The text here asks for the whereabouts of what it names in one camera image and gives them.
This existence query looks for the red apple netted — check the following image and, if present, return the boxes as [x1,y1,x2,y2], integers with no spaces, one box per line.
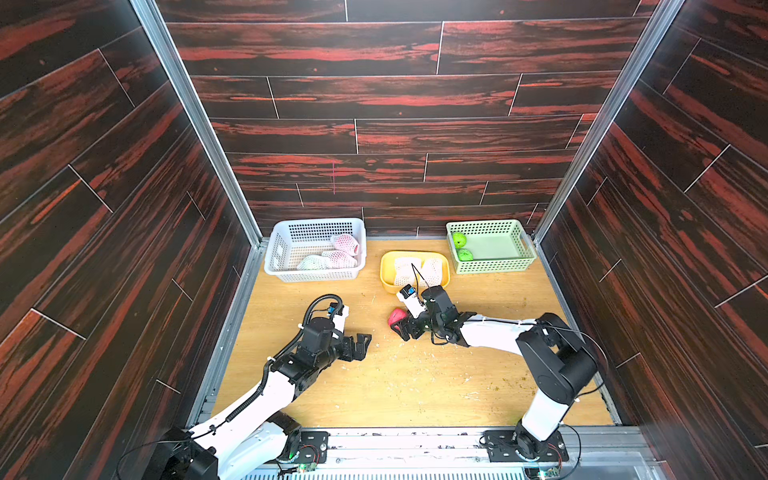
[387,308,409,331]
[321,250,357,269]
[331,233,361,257]

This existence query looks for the green apple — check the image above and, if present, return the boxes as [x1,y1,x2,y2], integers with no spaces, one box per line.
[451,232,467,250]
[457,248,474,262]

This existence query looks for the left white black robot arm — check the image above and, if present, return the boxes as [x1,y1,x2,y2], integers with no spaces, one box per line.
[142,316,372,479]

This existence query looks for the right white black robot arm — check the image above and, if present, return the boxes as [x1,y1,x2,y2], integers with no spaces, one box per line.
[388,285,598,461]

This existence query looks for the yellow plastic tub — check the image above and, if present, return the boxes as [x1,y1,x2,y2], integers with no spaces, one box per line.
[379,250,451,294]

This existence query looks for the green plastic mesh basket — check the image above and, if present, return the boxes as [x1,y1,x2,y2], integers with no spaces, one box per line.
[446,219,537,274]

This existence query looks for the white plastic mesh basket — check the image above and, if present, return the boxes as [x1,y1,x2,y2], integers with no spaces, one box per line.
[264,218,367,283]

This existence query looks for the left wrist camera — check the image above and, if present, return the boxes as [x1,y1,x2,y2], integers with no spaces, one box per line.
[329,304,350,334]

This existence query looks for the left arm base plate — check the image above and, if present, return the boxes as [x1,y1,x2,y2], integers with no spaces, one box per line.
[276,429,330,465]

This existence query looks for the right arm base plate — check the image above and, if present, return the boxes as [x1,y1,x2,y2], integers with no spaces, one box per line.
[479,429,569,463]

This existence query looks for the front aluminium rail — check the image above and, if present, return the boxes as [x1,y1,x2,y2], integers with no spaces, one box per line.
[152,427,667,480]

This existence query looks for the right aluminium frame post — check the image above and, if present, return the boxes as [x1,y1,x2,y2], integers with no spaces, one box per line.
[533,0,684,248]

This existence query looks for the aluminium frame post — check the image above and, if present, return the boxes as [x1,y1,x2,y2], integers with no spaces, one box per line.
[533,0,684,248]
[129,0,263,247]

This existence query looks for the left aluminium frame post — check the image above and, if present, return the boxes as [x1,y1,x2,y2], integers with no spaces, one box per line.
[129,0,263,247]

